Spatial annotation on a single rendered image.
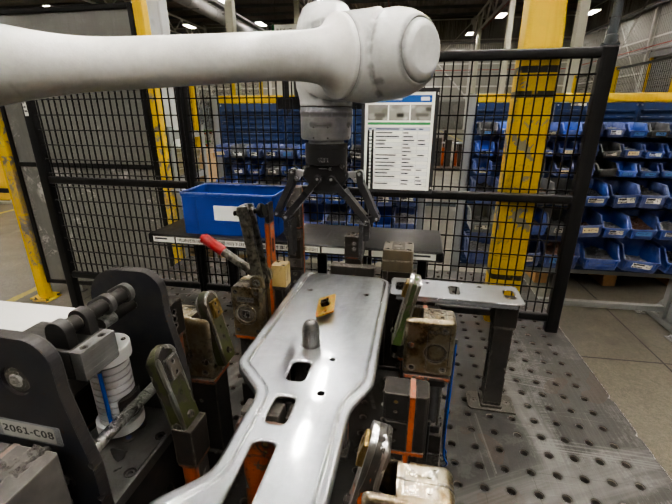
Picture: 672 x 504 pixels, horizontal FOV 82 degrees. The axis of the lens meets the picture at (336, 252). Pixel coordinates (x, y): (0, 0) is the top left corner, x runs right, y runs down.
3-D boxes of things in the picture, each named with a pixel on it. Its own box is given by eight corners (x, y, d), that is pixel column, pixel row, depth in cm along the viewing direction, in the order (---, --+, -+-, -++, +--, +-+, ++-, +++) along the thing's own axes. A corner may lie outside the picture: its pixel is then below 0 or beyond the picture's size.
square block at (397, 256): (405, 372, 109) (414, 251, 97) (376, 369, 111) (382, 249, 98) (406, 356, 116) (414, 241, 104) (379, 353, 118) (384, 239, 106)
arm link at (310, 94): (284, 106, 69) (320, 105, 58) (281, 5, 64) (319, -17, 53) (337, 107, 74) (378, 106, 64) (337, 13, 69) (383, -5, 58)
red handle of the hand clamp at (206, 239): (263, 279, 79) (198, 235, 78) (258, 287, 80) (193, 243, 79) (270, 272, 83) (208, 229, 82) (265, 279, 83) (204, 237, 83)
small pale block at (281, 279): (291, 400, 98) (285, 266, 86) (278, 399, 99) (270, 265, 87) (295, 391, 102) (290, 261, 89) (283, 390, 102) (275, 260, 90)
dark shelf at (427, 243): (443, 263, 106) (444, 253, 105) (148, 242, 123) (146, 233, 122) (439, 239, 126) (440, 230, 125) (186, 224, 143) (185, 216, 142)
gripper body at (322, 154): (297, 142, 67) (298, 196, 70) (346, 143, 65) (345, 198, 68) (308, 139, 73) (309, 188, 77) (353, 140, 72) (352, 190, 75)
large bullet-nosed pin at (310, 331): (317, 357, 68) (317, 324, 65) (300, 355, 68) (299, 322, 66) (322, 347, 71) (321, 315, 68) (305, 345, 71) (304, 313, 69)
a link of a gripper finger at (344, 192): (330, 176, 73) (335, 171, 73) (367, 222, 75) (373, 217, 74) (325, 180, 69) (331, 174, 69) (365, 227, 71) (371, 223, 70)
